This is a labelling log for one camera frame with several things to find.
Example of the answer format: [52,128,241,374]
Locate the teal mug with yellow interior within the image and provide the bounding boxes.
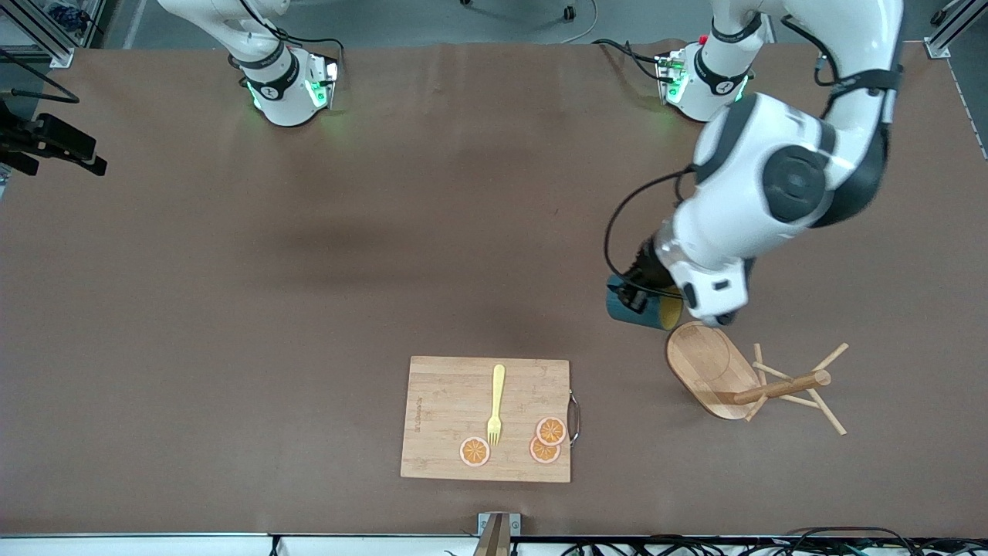
[604,273,685,333]

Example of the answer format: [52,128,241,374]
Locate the wooden mug tree rack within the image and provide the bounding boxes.
[665,320,851,437]

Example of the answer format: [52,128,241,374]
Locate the yellow fork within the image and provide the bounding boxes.
[486,364,507,448]

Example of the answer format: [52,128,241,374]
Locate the bamboo cutting board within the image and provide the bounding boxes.
[400,355,573,485]

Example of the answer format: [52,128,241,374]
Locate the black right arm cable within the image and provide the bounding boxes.
[0,45,82,106]

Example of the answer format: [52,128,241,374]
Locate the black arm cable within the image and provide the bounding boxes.
[0,45,82,106]
[603,164,700,292]

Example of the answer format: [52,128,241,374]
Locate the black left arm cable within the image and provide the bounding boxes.
[603,164,700,292]

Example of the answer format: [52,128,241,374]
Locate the aluminium frame profile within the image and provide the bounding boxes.
[924,0,988,60]
[0,0,107,70]

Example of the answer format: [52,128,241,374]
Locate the black left base cable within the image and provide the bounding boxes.
[592,38,666,83]

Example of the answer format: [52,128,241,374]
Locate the black base cable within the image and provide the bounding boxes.
[235,0,347,78]
[592,38,666,83]

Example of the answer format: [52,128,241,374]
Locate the black right base cable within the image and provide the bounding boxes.
[235,0,347,78]

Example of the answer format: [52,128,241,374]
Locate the white table edge rail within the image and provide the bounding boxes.
[0,532,988,556]

